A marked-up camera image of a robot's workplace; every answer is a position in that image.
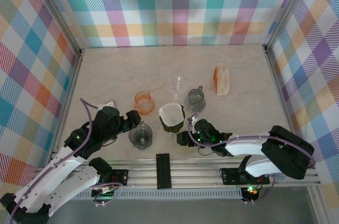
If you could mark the green transparent dripper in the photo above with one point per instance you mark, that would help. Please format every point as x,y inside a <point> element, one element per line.
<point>172,128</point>

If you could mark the grey transparent dripper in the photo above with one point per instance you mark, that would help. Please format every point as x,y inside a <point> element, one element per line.
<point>140,136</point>

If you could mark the orange transparent pitcher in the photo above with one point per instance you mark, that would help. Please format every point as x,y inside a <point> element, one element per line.
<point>144,106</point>

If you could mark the white paper coffee filter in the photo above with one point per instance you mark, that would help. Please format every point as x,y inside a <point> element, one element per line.
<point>172,114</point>

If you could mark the clear plastic dripper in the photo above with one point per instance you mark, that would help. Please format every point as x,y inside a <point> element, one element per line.
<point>176,85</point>

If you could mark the orange white filter box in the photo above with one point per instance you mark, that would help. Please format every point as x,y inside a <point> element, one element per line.
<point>222,81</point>

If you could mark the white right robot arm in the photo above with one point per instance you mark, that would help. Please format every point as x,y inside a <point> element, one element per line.
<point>246,145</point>

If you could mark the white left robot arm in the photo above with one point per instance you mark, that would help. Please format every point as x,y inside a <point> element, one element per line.
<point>53,173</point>

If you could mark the grey transparent pitcher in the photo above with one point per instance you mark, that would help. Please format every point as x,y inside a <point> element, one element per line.
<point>194,100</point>

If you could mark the green lit circuit board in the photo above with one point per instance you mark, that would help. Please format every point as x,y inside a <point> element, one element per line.
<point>103,193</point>

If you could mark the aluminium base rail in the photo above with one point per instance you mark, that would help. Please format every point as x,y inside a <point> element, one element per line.
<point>198,173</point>

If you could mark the black rail bracket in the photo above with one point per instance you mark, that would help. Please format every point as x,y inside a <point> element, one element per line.
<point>163,171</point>

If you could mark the aluminium table side rail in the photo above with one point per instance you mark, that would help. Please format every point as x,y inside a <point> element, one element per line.
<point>278,89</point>
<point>71,97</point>

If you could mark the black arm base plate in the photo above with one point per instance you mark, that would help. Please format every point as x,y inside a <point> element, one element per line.
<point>230,177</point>
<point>119,176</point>

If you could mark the aluminium frame post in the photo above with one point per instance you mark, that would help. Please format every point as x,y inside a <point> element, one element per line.
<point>288,9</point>
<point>57,13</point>

